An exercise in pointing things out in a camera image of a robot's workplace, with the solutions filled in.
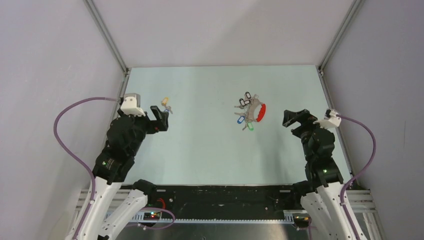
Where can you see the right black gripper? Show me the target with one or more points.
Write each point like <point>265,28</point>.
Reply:
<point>304,117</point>

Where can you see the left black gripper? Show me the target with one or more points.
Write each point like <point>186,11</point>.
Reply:
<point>159,124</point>

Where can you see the key with green tag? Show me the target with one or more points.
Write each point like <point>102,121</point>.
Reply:
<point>249,126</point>

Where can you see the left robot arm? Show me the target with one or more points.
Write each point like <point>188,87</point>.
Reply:
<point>123,140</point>

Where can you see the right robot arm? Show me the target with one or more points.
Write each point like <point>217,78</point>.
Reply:
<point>323,193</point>

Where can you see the key with yellow tag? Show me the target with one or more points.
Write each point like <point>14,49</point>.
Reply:
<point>164,102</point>

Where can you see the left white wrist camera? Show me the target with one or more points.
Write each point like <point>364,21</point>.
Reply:
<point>131,105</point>

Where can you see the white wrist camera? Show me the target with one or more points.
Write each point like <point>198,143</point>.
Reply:
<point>131,105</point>
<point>331,120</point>

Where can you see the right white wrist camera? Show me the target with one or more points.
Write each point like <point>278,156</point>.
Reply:
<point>331,120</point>

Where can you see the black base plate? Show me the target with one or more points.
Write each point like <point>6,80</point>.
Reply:
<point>225,202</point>

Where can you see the grey slotted cable duct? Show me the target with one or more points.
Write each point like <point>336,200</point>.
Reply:
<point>141,218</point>

